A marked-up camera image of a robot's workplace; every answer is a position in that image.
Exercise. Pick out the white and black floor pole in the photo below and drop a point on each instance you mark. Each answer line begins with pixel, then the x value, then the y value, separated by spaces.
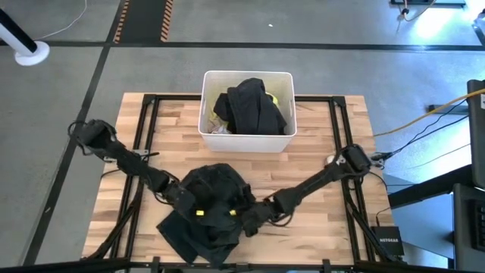
pixel 26 53

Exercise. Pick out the black diagonal support bar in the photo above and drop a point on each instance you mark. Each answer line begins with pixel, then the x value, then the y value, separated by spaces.
pixel 428 187

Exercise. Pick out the black keyboard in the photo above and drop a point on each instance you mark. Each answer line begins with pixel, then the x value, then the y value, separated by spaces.
pixel 479 221

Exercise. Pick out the black network switch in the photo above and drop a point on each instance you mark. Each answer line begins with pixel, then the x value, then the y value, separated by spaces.
pixel 388 240

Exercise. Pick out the white cloth garment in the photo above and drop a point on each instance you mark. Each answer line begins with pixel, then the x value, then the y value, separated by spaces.
pixel 219 128

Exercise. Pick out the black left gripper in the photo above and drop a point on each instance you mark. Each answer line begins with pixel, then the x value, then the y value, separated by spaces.
pixel 182 199

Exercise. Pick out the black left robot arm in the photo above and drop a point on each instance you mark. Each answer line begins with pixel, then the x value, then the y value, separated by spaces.
pixel 125 159

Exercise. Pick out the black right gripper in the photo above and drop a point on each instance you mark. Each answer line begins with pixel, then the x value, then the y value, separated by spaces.
pixel 265 212

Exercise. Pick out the black aluminium table frame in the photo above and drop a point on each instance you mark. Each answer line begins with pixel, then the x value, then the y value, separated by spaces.
pixel 178 98

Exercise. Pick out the black garment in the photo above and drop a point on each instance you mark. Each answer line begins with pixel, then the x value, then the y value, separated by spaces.
pixel 250 110
pixel 216 182

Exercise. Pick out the white perforated plastic basket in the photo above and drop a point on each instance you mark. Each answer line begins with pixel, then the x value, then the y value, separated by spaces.
pixel 246 144

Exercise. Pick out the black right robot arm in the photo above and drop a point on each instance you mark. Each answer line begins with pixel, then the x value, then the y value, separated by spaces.
pixel 314 182

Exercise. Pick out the black office desk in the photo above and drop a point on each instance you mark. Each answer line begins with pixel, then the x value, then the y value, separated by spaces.
pixel 462 227

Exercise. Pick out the black computer monitor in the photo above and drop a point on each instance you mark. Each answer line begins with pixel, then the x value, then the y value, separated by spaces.
pixel 476 144

